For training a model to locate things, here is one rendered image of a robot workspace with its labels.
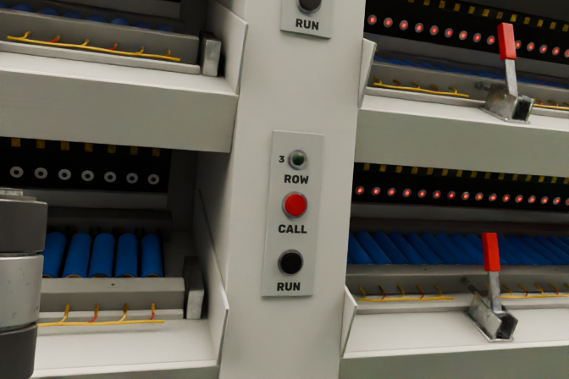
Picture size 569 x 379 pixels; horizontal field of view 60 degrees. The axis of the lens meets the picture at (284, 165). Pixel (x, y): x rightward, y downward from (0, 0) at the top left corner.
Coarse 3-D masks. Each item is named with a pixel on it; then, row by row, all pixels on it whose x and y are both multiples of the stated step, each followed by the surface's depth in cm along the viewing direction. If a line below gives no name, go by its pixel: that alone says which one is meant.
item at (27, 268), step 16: (0, 256) 6; (16, 256) 7; (32, 256) 7; (0, 272) 6; (16, 272) 6; (32, 272) 7; (0, 288) 6; (16, 288) 6; (32, 288) 7; (0, 304) 6; (16, 304) 6; (32, 304) 7; (0, 320) 6; (16, 320) 6; (32, 320) 7
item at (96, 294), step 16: (48, 288) 36; (64, 288) 37; (80, 288) 37; (96, 288) 37; (112, 288) 38; (128, 288) 38; (144, 288) 38; (160, 288) 39; (176, 288) 39; (48, 304) 36; (64, 304) 37; (80, 304) 37; (96, 304) 37; (112, 304) 38; (128, 304) 38; (144, 304) 39; (160, 304) 39; (176, 304) 39; (144, 320) 37; (160, 320) 37
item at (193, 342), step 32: (32, 192) 46; (64, 192) 47; (96, 192) 48; (128, 192) 49; (192, 256) 43; (192, 288) 39; (192, 320) 40; (224, 320) 34; (64, 352) 34; (96, 352) 35; (128, 352) 35; (160, 352) 36; (192, 352) 36
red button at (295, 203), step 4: (292, 196) 36; (296, 196) 36; (300, 196) 37; (288, 200) 36; (292, 200) 36; (296, 200) 36; (300, 200) 36; (304, 200) 37; (284, 204) 36; (288, 204) 36; (292, 204) 36; (296, 204) 36; (300, 204) 36; (304, 204) 37; (288, 208) 36; (292, 208) 36; (296, 208) 36; (300, 208) 36; (304, 208) 37; (288, 212) 36; (292, 212) 36; (296, 212) 36; (300, 212) 36
